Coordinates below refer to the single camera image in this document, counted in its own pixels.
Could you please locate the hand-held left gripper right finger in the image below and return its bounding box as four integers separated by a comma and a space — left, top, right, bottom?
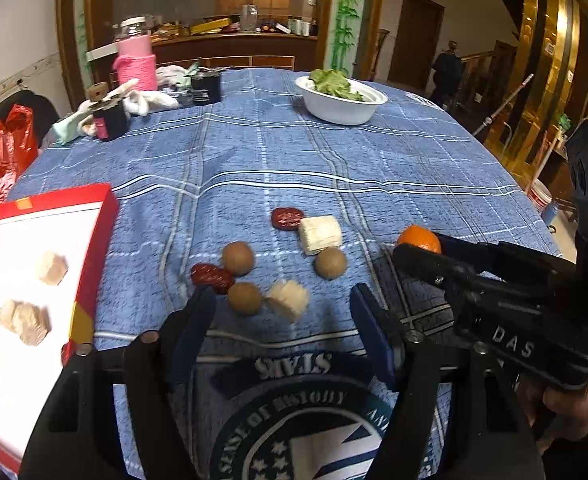
349, 282, 547, 480

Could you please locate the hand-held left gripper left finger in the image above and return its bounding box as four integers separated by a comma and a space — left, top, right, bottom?
16, 285, 219, 480

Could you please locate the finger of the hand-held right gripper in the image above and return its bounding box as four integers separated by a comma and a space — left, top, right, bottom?
391, 243, 482, 311
435, 232, 506, 264

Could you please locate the orange tangerine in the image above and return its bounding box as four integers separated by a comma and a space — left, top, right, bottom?
396, 225, 442, 256

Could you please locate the red jujube date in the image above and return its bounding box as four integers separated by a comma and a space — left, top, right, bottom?
190, 263, 235, 295
272, 206, 305, 232

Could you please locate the brown longan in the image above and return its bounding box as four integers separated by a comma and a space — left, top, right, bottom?
227, 282, 263, 317
222, 241, 256, 277
314, 248, 348, 281

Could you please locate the peeled sugarcane chunk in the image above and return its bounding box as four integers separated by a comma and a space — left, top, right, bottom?
12, 302, 52, 347
265, 280, 309, 323
0, 300, 20, 333
299, 215, 343, 256
36, 251, 68, 286

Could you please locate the red gift box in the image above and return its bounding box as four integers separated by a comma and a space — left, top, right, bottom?
0, 183, 120, 476

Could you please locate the person's right hand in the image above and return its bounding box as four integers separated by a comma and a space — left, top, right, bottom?
533, 374, 588, 444

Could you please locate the white bucket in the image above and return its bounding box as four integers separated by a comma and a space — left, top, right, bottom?
525, 177, 555, 213

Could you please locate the mop stick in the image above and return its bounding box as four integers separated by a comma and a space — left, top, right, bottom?
471, 74, 535, 136

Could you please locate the white bowl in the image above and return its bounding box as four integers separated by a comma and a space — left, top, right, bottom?
295, 74, 389, 126

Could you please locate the blue plaid tablecloth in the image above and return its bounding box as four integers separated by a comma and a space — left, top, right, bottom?
4, 67, 565, 480

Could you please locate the green lettuce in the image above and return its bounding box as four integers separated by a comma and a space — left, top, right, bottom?
308, 68, 365, 102

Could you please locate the wooden chair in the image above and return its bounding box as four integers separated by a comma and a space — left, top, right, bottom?
371, 29, 391, 81

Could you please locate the brown wooden door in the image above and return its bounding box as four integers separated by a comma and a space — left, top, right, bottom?
388, 0, 446, 91

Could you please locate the black canister with pink label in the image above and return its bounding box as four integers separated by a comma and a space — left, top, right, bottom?
92, 100, 128, 141

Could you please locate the white cotton glove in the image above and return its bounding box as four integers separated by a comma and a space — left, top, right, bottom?
78, 79, 179, 136

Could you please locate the mint green cloth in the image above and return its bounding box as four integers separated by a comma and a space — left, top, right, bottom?
51, 110, 94, 147

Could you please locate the black cup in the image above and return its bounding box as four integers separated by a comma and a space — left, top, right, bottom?
190, 71, 223, 107

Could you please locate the white and green cloth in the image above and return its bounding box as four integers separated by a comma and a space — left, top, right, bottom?
155, 62, 199, 88

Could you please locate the red plastic bag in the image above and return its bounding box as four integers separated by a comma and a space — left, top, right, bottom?
0, 105, 39, 206

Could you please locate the black leather sofa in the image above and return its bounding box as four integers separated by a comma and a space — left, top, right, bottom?
0, 87, 59, 206

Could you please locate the bottle with pink knit sleeve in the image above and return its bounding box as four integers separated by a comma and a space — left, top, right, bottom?
112, 17, 157, 92

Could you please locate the wooden glass partition cabinet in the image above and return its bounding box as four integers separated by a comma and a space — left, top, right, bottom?
56, 0, 389, 106

